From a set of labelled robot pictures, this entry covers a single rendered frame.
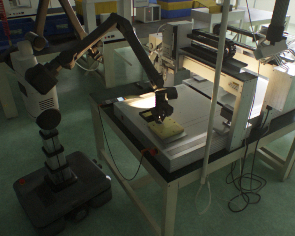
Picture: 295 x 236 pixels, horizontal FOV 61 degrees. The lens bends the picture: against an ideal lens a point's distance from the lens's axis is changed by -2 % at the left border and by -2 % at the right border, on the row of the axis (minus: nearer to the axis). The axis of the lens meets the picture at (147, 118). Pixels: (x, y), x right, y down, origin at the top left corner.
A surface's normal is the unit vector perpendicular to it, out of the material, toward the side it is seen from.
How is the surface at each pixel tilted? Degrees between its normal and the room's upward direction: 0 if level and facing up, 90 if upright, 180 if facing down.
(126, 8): 90
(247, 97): 90
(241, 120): 90
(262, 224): 0
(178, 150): 0
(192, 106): 0
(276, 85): 90
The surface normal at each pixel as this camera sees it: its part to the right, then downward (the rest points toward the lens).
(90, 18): 0.51, 0.46
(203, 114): 0.00, -0.84
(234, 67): -0.86, 0.28
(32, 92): 0.14, 0.54
